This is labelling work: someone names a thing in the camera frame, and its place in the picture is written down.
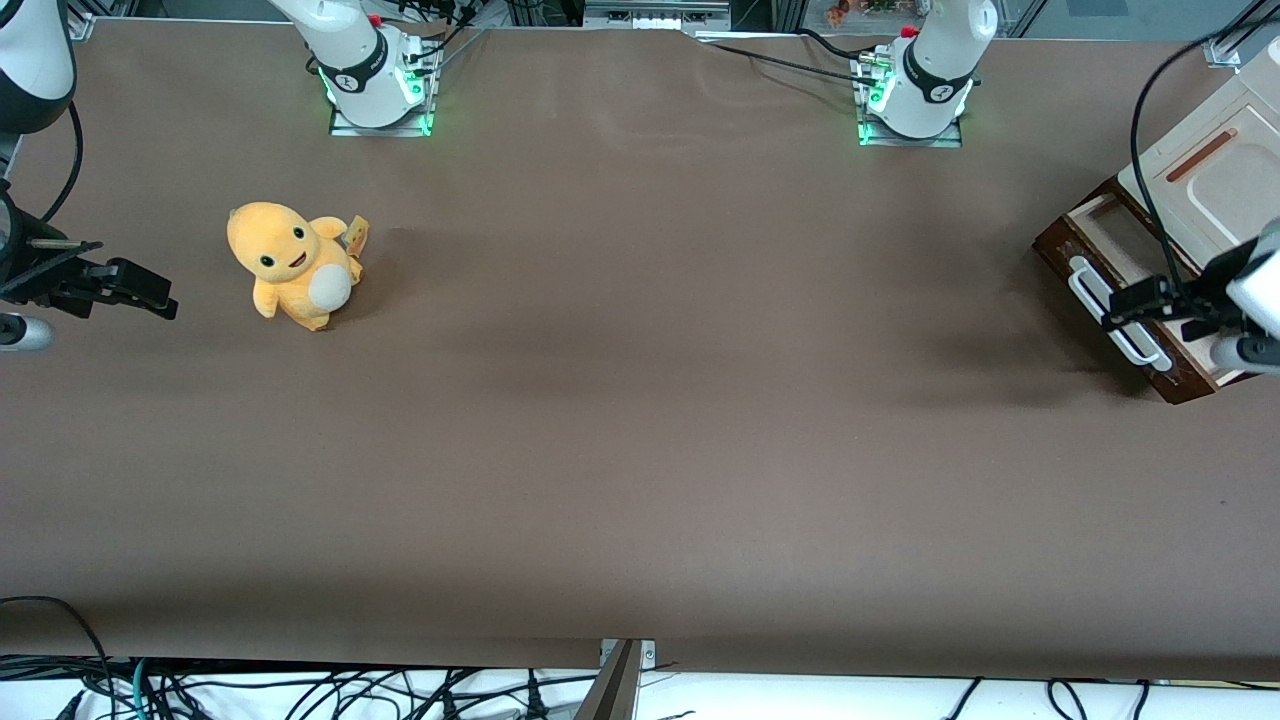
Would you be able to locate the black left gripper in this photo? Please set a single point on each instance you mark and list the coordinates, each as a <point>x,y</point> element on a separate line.
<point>1203,303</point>

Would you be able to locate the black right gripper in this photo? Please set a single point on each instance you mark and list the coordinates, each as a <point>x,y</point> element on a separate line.
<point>40,279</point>

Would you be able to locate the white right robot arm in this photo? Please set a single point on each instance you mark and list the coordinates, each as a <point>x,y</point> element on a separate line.
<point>360,70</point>

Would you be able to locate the white drawer cabinet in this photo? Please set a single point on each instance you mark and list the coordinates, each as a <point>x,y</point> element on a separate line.
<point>1150,150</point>

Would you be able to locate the yellow plush toy white belly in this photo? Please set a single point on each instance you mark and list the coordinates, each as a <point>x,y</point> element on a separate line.
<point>290,265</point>

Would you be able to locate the small orange object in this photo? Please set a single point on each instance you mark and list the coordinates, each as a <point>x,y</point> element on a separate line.
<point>838,12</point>

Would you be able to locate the brown table cover sheet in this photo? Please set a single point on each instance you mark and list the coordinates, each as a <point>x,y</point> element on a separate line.
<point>640,400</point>

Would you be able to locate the silver cylindrical left wrist camera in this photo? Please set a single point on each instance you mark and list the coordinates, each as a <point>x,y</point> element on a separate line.
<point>1245,355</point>

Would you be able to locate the silver cylindrical wrist camera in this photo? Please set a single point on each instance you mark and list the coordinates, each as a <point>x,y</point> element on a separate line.
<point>22,333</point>
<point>1245,355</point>

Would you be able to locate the silver cylindrical right wrist camera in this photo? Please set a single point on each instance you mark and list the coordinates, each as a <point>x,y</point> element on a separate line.
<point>22,333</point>

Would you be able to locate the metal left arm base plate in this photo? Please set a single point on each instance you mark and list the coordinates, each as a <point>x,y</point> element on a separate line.
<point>945,140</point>

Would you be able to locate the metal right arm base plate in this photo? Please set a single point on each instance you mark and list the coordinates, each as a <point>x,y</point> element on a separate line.
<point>345,125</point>

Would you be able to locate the aluminium frame rail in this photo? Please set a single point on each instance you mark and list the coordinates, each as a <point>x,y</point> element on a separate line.
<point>655,12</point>

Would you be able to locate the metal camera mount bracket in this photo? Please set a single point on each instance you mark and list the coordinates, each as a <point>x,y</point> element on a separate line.
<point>612,690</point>

